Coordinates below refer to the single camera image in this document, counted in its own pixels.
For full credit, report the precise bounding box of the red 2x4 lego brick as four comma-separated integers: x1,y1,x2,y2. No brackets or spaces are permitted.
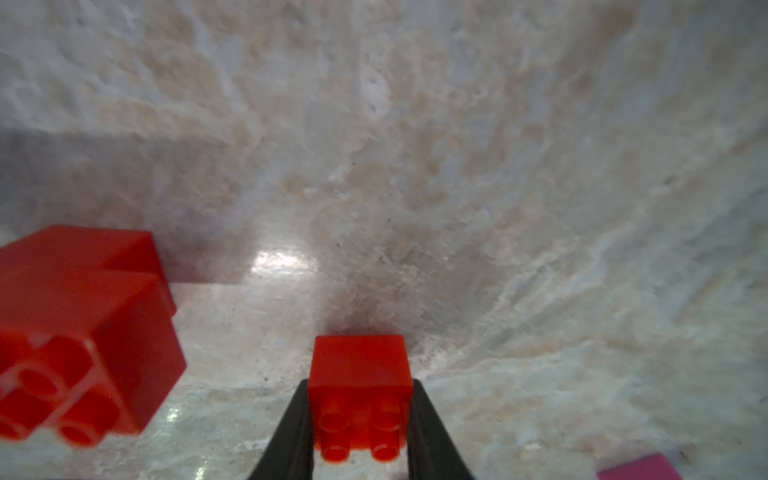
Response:
1,225,186,448

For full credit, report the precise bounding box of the pink 2x2 lego brick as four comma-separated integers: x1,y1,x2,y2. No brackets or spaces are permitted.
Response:
597,453,683,480

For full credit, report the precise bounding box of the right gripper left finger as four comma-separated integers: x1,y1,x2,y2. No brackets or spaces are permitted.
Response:
248,379,314,480

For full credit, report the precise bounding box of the red 2x2 lego brick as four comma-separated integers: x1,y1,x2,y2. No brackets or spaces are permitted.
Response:
308,335,414,464

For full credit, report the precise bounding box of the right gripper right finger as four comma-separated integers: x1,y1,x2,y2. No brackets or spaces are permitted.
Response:
407,379,474,480

